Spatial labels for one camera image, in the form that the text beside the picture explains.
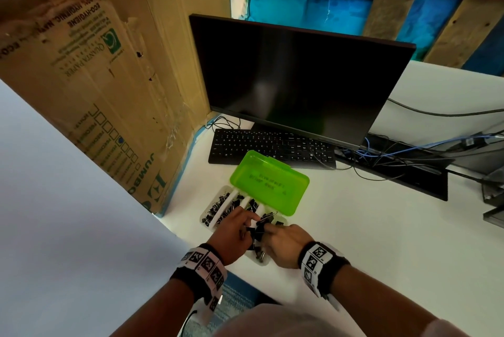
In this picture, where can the pile of small black binder clips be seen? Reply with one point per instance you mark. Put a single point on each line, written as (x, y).
(214, 210)

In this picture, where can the white desk divider panel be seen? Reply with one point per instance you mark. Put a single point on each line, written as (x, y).
(445, 84)

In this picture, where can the person's right hand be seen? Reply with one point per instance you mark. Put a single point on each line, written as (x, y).
(289, 246)

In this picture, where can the white side partition panel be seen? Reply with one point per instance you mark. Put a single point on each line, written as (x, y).
(78, 230)

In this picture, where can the black computer monitor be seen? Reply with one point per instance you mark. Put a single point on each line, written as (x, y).
(496, 218)
(295, 81)

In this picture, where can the person's light pink shirt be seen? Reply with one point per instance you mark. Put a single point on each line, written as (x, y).
(295, 323)

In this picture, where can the blue patterned floor mat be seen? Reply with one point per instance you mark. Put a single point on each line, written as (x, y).
(240, 293)

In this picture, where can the person's left forearm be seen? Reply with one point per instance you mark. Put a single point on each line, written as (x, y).
(157, 313)

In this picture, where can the person's right forearm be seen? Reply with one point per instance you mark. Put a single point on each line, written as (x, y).
(378, 301)

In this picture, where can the person's left hand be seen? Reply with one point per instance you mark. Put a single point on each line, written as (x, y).
(230, 238)

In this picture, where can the brown cardboard box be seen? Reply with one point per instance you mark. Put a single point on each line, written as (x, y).
(98, 73)

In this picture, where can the black marker-tag wristband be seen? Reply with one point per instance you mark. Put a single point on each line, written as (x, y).
(321, 264)
(202, 266)

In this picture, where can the black keyboard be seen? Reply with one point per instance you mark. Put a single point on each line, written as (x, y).
(267, 147)

